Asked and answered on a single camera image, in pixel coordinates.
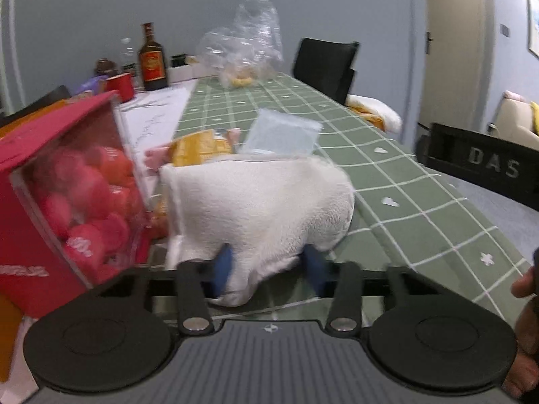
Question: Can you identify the small white box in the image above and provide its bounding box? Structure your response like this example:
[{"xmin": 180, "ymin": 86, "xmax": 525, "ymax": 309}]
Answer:
[{"xmin": 168, "ymin": 65, "xmax": 201, "ymax": 83}]

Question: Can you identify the framed wall picture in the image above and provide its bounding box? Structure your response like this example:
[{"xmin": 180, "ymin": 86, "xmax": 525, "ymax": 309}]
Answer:
[{"xmin": 526, "ymin": 0, "xmax": 539, "ymax": 58}]

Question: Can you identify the red mug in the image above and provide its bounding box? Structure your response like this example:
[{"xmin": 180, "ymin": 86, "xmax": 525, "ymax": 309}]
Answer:
[{"xmin": 105, "ymin": 72, "xmax": 135, "ymax": 103}]

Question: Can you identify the white fluffy towel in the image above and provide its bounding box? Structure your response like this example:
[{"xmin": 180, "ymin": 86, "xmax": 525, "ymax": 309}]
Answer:
[{"xmin": 160, "ymin": 157, "xmax": 355, "ymax": 307}]

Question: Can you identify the cream door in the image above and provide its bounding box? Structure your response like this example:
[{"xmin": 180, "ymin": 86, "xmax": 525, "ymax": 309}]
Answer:
[{"xmin": 419, "ymin": 0, "xmax": 492, "ymax": 136}]

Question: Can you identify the black dining chair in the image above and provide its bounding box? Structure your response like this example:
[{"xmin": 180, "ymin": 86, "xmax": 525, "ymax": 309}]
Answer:
[{"xmin": 293, "ymin": 38, "xmax": 360, "ymax": 106}]

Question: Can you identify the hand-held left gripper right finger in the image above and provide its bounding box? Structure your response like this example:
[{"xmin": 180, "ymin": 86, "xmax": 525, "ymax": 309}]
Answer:
[{"xmin": 303, "ymin": 244, "xmax": 439, "ymax": 335}]

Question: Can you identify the dark liquor bottle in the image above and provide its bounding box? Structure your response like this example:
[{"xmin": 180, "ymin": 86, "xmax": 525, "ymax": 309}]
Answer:
[{"xmin": 138, "ymin": 22, "xmax": 169, "ymax": 92}]

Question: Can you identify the red box with clear window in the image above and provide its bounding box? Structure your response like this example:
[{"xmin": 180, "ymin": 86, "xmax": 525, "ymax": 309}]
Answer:
[{"xmin": 0, "ymin": 90, "xmax": 153, "ymax": 319}]

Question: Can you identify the purple box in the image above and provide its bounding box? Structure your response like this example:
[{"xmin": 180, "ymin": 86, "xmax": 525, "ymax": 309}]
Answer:
[{"xmin": 78, "ymin": 75, "xmax": 109, "ymax": 96}]

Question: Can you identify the clear water bottle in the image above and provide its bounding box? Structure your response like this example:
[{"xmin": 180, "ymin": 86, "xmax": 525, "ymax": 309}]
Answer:
[{"xmin": 120, "ymin": 38, "xmax": 140, "ymax": 77}]

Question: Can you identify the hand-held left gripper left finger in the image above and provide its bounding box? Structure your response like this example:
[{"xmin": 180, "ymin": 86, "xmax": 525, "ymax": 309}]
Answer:
[{"xmin": 93, "ymin": 244, "xmax": 235, "ymax": 336}]

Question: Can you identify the yellow snack packet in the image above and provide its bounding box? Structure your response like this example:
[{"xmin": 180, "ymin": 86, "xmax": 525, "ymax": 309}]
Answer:
[{"xmin": 168, "ymin": 130, "xmax": 235, "ymax": 167}]

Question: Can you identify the person's right hand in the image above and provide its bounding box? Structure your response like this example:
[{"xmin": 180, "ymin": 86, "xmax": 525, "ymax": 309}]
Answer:
[{"xmin": 502, "ymin": 257, "xmax": 539, "ymax": 400}]

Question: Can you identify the clear plastic bag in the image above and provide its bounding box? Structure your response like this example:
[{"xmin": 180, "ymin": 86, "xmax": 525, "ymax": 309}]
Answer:
[{"xmin": 198, "ymin": 0, "xmax": 284, "ymax": 90}]

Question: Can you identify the beige sofa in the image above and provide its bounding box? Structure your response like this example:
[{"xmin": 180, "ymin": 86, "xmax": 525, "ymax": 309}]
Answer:
[{"xmin": 490, "ymin": 96, "xmax": 539, "ymax": 153}]

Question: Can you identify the light blue clear packet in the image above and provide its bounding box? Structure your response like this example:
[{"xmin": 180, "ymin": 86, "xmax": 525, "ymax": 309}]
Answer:
[{"xmin": 239, "ymin": 108, "xmax": 324, "ymax": 159}]

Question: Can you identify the yellow food item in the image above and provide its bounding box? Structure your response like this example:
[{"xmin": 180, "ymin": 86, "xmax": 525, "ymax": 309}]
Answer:
[{"xmin": 225, "ymin": 71, "xmax": 256, "ymax": 89}]

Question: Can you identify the green checked tablecloth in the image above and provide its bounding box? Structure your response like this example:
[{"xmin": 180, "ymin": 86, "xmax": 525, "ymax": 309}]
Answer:
[{"xmin": 147, "ymin": 71, "xmax": 533, "ymax": 330}]

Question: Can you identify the brown figurine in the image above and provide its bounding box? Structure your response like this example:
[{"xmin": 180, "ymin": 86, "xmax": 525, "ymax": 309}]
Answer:
[{"xmin": 95, "ymin": 58, "xmax": 119, "ymax": 77}]

